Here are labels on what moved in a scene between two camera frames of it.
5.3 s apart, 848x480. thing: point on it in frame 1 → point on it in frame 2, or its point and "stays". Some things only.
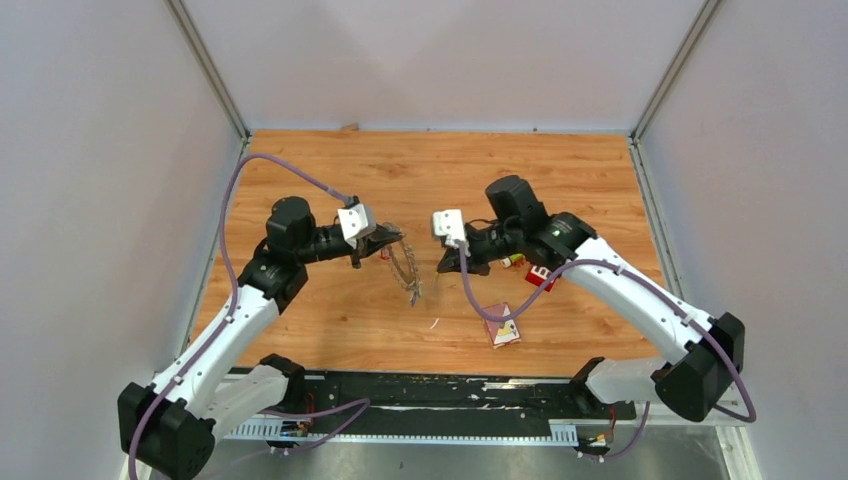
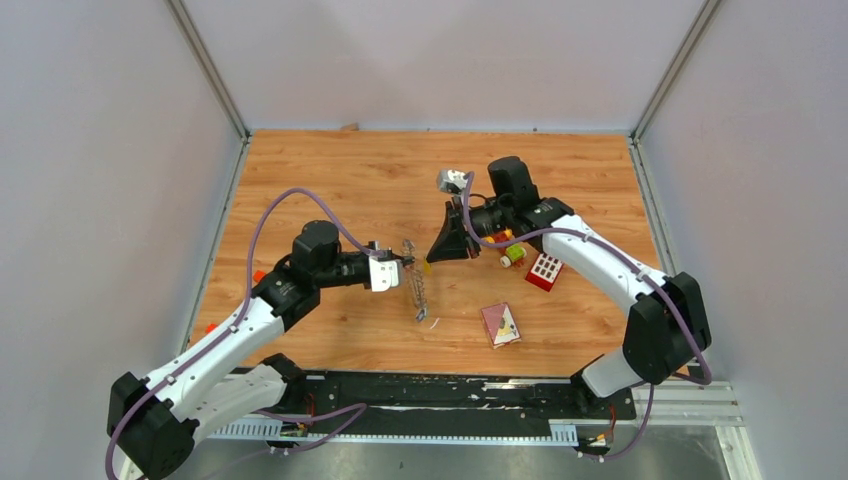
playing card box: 501,333 stays
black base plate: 451,396 stays
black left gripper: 368,245 → 405,260
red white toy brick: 538,275 stays
